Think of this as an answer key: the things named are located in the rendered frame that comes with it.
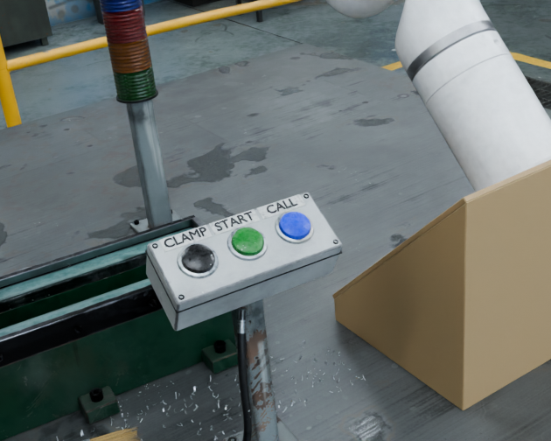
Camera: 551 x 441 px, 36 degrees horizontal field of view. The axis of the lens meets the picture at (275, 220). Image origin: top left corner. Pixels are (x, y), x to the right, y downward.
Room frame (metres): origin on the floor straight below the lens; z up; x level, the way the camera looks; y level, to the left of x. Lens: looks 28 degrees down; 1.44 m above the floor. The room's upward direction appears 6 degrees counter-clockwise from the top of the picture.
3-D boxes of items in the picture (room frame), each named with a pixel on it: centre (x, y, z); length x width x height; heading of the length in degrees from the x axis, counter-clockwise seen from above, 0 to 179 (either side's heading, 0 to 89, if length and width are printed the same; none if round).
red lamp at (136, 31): (1.24, 0.19, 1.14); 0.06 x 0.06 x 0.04
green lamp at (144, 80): (1.24, 0.19, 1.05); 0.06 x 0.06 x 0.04
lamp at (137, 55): (1.24, 0.19, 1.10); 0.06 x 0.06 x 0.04
